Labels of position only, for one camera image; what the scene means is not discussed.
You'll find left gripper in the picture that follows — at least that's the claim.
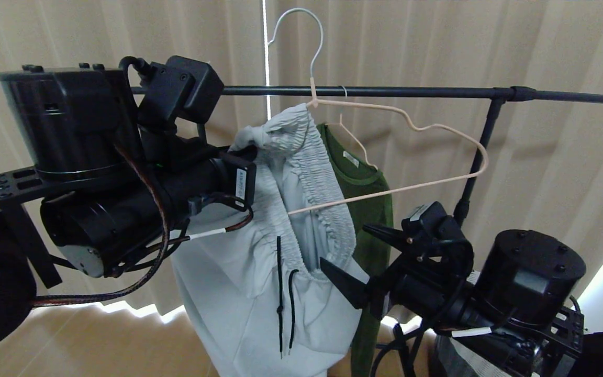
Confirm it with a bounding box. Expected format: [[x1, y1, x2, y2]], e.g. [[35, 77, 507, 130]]
[[40, 157, 256, 278]]

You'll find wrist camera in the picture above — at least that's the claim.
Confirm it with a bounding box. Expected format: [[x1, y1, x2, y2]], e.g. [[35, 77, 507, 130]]
[[137, 55, 225, 158], [401, 202, 475, 257]]

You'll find pink clothes hanger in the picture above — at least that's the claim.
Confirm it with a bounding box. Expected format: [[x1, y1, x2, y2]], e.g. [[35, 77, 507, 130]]
[[338, 85, 379, 171], [267, 8, 489, 216]]

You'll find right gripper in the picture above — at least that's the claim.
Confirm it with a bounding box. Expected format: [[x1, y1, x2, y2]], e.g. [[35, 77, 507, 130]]
[[320, 225, 485, 328]]

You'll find black clothes rack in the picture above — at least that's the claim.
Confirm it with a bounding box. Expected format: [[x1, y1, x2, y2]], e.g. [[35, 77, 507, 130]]
[[131, 85, 603, 377]]

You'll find pale grey garment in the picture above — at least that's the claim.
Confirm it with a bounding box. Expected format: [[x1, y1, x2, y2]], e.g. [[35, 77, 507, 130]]
[[171, 103, 371, 377]]

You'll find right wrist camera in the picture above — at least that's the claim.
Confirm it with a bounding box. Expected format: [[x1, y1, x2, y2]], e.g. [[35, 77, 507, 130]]
[[401, 202, 475, 257]]

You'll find green printed shirt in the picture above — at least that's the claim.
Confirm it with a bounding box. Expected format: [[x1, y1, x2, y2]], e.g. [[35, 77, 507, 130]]
[[316, 123, 394, 377]]

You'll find white laundry basket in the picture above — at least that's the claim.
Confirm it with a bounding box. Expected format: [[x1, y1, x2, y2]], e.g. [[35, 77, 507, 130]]
[[430, 335, 538, 377]]

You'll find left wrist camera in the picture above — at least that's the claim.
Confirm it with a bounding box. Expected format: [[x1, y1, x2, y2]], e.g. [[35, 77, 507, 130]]
[[137, 55, 225, 158]]

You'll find beige curtain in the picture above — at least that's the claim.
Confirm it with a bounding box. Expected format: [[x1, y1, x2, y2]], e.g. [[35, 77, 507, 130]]
[[0, 0, 603, 325]]

